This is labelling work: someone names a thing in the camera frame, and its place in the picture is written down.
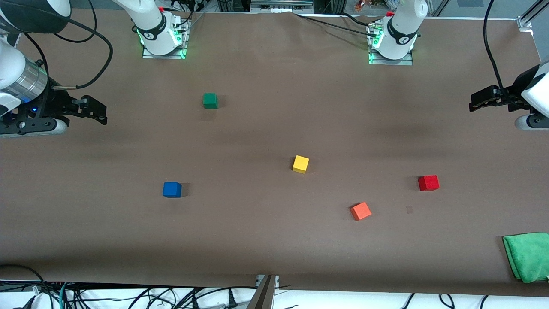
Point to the metal rail with sockets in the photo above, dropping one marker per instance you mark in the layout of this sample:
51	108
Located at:
281	4

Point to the green folded cloth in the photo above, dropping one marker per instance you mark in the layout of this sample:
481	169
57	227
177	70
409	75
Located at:
528	257

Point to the orange cube block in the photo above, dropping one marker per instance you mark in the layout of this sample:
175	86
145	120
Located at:
361	211

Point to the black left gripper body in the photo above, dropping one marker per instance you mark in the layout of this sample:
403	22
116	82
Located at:
511	95

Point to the green cube block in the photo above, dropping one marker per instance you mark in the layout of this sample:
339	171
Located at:
210	101

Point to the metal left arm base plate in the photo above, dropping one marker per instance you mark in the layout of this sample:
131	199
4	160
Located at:
407	61

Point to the aluminium frame profile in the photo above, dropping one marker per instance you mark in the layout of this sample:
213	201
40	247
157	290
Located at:
529	17

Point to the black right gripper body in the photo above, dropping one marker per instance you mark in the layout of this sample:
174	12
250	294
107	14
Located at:
50	105

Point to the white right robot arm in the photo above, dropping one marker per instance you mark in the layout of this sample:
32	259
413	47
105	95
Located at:
150	21

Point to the yellow cube block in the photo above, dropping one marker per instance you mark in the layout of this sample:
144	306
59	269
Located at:
300	164

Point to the red cube block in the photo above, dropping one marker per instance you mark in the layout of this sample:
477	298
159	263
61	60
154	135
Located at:
429	183

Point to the blue cube block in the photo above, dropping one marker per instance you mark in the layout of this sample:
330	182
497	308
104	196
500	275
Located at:
172	189

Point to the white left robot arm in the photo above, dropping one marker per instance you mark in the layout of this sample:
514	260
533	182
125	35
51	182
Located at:
403	25

